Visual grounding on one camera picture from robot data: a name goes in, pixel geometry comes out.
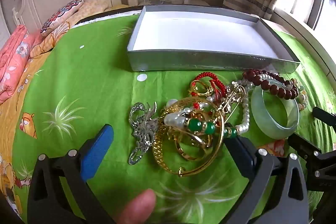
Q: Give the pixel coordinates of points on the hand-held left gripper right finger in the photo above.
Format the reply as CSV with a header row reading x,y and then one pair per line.
x,y
242,154

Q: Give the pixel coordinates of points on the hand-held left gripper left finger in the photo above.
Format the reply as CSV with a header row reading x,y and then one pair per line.
x,y
97,150

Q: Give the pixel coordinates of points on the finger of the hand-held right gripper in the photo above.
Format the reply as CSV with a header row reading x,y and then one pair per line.
x,y
324,115
304,145

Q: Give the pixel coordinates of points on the thin gold bangle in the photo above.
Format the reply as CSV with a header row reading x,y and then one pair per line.
x,y
210,166

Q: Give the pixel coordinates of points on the pale green jade bangle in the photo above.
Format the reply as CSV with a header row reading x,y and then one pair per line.
x,y
262,119

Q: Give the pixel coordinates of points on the silver filigree brooch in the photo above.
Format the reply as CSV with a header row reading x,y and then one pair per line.
x,y
144,132

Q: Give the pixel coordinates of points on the wide ornate gold bangle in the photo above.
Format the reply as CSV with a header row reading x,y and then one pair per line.
x,y
157,153

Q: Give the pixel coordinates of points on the grey cardboard box tray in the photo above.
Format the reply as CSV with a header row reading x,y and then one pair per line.
x,y
199,37

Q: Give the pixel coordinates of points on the green printed bed sheet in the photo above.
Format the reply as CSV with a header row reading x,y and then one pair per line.
x,y
99,82

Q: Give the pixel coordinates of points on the white window sill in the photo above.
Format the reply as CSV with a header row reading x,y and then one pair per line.
x,y
309,24

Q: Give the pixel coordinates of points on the pink floral quilt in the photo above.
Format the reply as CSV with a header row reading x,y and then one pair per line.
x,y
13,56

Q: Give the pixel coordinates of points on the red patterned pillow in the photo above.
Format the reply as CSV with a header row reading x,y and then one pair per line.
x,y
60,16

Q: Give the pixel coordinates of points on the yellow floral pillow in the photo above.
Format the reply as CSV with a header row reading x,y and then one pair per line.
x,y
92,7

